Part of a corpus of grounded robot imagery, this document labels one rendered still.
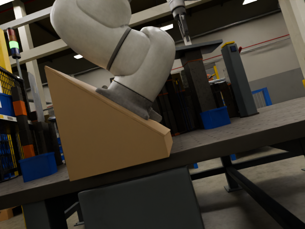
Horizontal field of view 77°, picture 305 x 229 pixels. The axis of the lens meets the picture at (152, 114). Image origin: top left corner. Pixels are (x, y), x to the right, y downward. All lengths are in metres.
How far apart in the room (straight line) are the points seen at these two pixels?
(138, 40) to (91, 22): 0.14
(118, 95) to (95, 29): 0.19
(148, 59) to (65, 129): 0.30
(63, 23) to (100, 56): 0.13
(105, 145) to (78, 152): 0.07
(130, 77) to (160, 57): 0.11
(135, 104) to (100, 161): 0.20
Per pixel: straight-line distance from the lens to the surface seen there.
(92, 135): 0.49
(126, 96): 0.58
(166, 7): 5.02
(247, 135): 0.53
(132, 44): 0.60
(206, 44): 1.18
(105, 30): 0.60
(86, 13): 0.62
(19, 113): 1.27
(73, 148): 0.51
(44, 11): 4.40
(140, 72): 0.59
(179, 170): 0.50
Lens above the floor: 0.77
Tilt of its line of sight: 4 degrees up
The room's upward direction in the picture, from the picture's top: 15 degrees counter-clockwise
